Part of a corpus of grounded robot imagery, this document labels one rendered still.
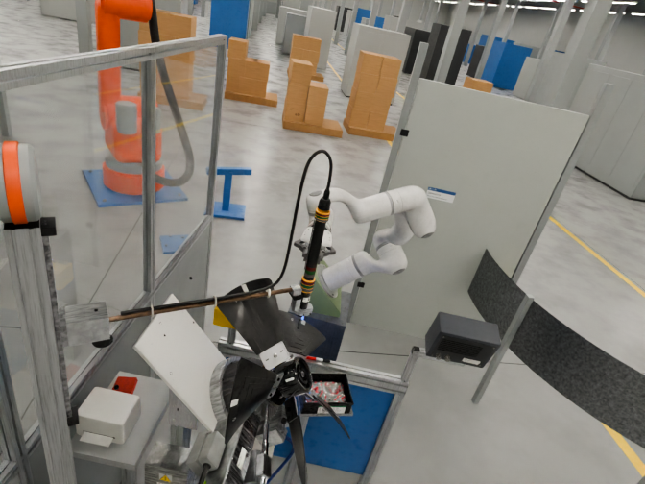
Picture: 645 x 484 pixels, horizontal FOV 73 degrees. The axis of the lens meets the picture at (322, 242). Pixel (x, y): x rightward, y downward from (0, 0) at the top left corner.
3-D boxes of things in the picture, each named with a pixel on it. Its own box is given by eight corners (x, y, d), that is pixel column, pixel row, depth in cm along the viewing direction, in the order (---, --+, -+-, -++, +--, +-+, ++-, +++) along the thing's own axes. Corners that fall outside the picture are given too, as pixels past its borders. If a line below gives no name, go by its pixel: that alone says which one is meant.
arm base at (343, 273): (320, 258, 230) (349, 243, 224) (338, 288, 234) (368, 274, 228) (313, 273, 212) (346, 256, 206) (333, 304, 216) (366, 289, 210)
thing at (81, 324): (62, 350, 104) (59, 323, 100) (61, 331, 109) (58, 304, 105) (110, 341, 109) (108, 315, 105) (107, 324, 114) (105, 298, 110)
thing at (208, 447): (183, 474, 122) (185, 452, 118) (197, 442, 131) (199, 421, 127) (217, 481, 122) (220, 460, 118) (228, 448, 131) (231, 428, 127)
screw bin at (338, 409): (299, 415, 179) (302, 403, 176) (296, 383, 193) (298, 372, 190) (350, 415, 184) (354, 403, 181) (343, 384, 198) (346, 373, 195)
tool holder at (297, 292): (291, 319, 138) (297, 294, 133) (282, 305, 143) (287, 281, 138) (316, 314, 142) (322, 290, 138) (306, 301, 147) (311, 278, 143)
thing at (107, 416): (69, 444, 145) (66, 422, 140) (96, 405, 159) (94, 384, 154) (119, 454, 145) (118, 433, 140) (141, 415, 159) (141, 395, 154)
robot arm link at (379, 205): (391, 177, 151) (308, 199, 145) (394, 218, 158) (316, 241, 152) (380, 171, 159) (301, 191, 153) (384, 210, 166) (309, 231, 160)
